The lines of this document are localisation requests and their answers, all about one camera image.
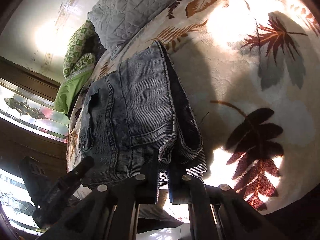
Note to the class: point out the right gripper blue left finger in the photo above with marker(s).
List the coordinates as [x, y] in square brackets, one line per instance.
[144, 186]

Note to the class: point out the stained glass window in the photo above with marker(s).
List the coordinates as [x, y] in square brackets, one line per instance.
[29, 127]

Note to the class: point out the grey denim pants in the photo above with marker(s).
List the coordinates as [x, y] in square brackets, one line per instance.
[137, 114]

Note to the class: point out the green patterned quilt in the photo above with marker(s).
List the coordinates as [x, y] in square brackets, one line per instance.
[77, 67]

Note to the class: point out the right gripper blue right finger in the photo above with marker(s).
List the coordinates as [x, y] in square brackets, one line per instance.
[183, 188]

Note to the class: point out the leaf patterned bed blanket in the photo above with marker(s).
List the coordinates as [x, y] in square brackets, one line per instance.
[250, 69]

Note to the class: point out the grey quilted pillow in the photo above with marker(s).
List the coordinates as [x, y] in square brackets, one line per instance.
[117, 21]

